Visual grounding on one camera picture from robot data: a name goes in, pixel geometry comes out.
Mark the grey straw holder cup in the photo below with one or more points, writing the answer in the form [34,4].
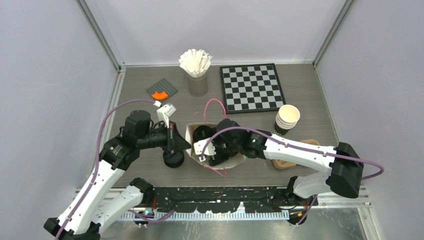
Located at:
[198,87]

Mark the brown pulp cup carrier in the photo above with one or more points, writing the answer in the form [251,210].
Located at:
[284,165]

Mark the white wrapped straws bundle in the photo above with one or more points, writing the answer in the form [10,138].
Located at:
[195,62]

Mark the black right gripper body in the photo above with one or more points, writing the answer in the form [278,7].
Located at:
[222,148]

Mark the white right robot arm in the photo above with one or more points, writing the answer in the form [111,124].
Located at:
[338,167]

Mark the stack of paper cups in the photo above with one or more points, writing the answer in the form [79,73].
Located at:
[286,119]

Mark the orange plastic piece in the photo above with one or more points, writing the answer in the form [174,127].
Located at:
[160,96]

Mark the black white chessboard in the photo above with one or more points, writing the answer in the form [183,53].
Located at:
[251,88]

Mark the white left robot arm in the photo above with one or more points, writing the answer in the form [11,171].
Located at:
[85,218]

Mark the paper gift bag pink handles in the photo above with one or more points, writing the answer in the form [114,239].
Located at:
[221,169]

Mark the aluminium frame rail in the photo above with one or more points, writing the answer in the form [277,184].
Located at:
[292,215]

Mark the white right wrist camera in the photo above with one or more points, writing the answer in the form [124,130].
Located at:
[204,148]

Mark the black coffee cup lid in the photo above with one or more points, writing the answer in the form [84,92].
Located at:
[203,132]

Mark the stack of black lids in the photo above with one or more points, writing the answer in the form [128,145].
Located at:
[173,159]

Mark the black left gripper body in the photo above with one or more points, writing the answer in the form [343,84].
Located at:
[156,137]

